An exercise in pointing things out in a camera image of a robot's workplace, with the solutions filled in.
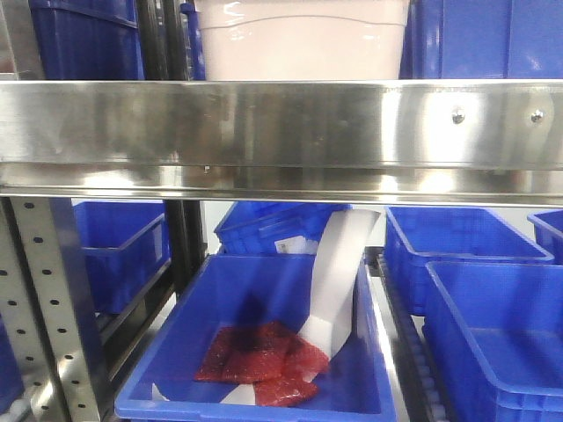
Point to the blue bin far right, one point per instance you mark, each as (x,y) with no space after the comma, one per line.
(548,231)

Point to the blue bin back right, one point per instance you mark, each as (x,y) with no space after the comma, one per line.
(417,235)

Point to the blue bin back centre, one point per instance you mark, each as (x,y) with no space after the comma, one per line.
(260,227)

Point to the stainless steel shelf rail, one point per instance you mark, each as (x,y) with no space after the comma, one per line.
(490,142)

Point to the white paper strip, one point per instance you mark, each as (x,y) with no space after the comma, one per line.
(311,295)

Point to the white plastic storage bin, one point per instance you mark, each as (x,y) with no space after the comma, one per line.
(302,40)

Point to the blue bin upper left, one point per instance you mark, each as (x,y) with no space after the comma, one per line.
(88,40)

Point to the blue bin upper right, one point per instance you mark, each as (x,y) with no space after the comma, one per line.
(483,39)

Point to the blue bin front right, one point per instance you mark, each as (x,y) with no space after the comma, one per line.
(495,332)

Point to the blue bin upper centre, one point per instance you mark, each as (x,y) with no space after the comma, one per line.
(196,57)

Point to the blue bin with red bags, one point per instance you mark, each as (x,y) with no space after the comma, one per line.
(356,387)

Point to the perforated steel shelf post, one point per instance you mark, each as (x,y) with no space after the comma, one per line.
(48,311)

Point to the blue bin lower left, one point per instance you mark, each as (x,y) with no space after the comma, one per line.
(124,244)

